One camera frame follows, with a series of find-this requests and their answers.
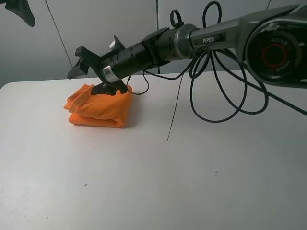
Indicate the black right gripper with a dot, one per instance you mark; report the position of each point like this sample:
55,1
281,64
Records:
112,67

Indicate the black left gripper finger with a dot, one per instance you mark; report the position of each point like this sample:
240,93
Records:
22,9

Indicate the orange terry towel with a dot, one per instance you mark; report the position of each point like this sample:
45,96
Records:
98,110

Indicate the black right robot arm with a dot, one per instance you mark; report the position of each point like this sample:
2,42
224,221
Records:
272,43

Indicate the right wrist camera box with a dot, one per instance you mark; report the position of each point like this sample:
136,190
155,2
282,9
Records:
116,45

